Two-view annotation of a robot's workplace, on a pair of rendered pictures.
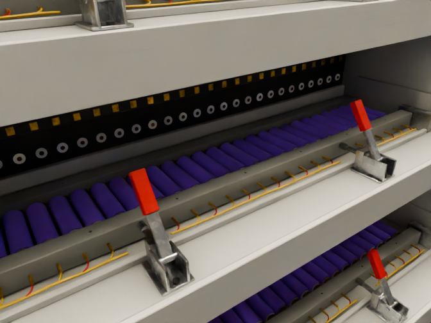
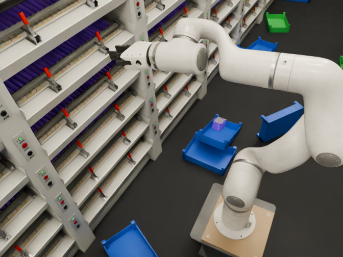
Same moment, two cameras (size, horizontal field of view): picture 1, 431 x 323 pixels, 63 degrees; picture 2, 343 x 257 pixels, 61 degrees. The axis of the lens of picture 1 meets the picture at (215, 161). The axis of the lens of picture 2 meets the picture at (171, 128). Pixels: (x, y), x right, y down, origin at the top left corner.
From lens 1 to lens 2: 0.83 m
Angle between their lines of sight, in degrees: 40
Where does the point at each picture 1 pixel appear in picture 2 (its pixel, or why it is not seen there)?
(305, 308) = (90, 91)
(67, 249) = (30, 87)
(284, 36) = (74, 28)
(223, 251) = (67, 81)
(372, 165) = (103, 50)
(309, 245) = (87, 76)
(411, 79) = (117, 11)
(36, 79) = (28, 58)
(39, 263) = (25, 91)
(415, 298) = (121, 82)
